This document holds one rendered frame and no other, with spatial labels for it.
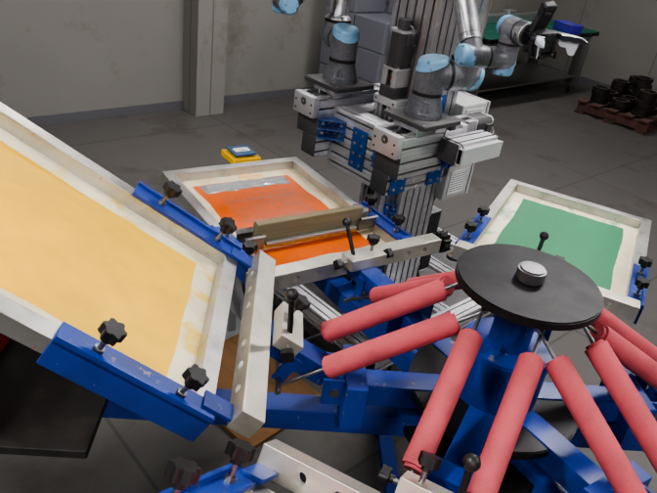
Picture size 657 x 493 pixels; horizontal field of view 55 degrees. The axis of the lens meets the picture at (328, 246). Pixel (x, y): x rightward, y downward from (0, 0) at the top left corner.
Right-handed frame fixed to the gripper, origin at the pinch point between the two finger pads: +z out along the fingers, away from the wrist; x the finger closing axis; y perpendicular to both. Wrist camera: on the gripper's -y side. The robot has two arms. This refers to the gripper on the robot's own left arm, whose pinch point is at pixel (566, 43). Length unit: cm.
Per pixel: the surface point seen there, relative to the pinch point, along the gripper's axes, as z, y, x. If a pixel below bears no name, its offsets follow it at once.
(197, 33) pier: -414, 85, 70
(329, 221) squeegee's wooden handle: -13, 56, 70
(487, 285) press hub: 71, 27, 61
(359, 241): -11, 65, 60
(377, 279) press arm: 25, 55, 67
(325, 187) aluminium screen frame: -48, 62, 61
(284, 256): -3, 61, 88
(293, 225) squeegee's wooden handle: -9, 53, 83
